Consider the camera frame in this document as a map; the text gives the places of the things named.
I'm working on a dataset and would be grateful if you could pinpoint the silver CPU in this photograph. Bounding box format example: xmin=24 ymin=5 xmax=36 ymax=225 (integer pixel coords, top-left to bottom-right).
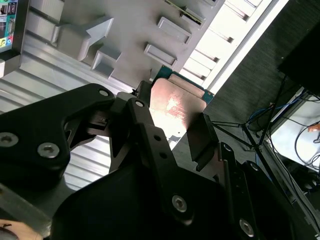
xmin=148 ymin=64 xmax=216 ymax=141

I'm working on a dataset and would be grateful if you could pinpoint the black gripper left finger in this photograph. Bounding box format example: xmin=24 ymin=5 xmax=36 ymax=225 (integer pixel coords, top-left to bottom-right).
xmin=0 ymin=79 xmax=195 ymax=227

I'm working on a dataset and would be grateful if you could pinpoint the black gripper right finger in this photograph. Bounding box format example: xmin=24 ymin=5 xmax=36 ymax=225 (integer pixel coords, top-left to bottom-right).
xmin=187 ymin=112 xmax=261 ymax=240

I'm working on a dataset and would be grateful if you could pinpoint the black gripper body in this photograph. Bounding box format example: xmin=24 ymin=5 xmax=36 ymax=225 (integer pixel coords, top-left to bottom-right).
xmin=51 ymin=92 xmax=251 ymax=240

